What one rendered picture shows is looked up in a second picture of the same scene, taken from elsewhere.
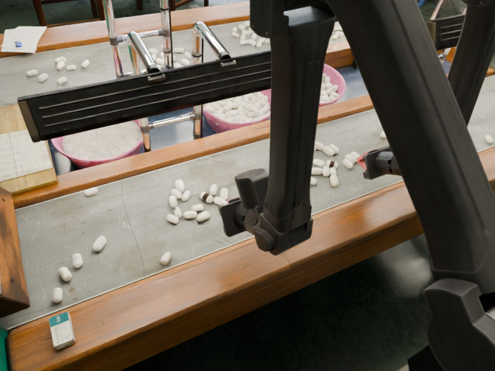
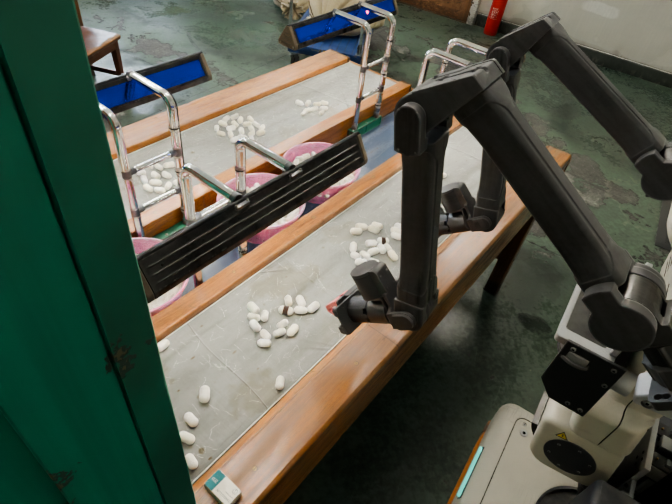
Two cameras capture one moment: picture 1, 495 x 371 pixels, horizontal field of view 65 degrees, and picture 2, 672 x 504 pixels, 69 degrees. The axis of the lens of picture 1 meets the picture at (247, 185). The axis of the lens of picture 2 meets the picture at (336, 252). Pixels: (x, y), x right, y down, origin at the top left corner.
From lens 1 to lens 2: 0.37 m
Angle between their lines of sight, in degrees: 17
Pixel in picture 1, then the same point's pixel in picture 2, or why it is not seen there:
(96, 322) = (251, 468)
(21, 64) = not seen: outside the picture
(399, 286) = (455, 343)
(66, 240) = not seen: hidden behind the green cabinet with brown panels
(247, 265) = (360, 359)
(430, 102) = (555, 178)
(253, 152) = (304, 252)
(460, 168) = (582, 214)
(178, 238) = (279, 360)
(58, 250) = not seen: hidden behind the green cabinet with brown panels
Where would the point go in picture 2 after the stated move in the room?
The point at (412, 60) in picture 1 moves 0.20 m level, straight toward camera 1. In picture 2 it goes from (538, 155) to (586, 270)
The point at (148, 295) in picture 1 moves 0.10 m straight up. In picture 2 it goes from (285, 423) to (288, 397)
